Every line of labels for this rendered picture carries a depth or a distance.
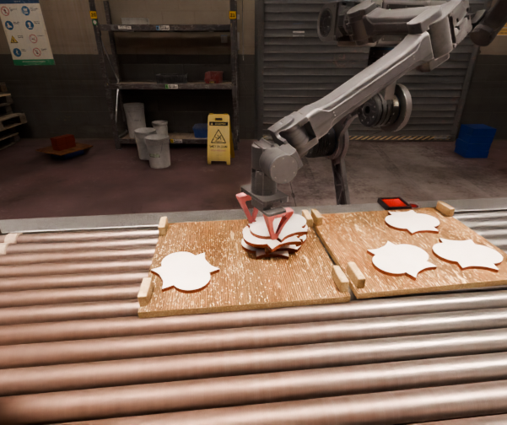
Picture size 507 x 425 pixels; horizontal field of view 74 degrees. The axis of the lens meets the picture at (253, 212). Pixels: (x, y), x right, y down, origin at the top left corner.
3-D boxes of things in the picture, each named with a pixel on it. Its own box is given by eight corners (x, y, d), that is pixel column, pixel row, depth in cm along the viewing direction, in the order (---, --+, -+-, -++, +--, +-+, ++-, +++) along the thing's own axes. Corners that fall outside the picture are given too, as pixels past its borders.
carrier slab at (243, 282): (162, 228, 94) (162, 223, 94) (305, 220, 98) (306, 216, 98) (138, 319, 63) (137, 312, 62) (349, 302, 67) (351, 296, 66)
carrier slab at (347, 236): (308, 219, 99) (308, 214, 98) (437, 211, 104) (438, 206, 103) (357, 299, 68) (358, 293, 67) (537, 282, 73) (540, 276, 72)
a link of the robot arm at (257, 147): (272, 136, 73) (247, 137, 71) (286, 143, 67) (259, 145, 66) (271, 166, 76) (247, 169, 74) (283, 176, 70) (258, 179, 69)
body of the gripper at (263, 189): (263, 210, 70) (264, 176, 67) (240, 193, 78) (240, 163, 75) (288, 203, 73) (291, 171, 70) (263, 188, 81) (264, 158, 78)
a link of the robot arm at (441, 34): (490, 32, 74) (486, -17, 68) (438, 67, 74) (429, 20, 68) (371, 32, 111) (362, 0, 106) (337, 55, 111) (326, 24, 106)
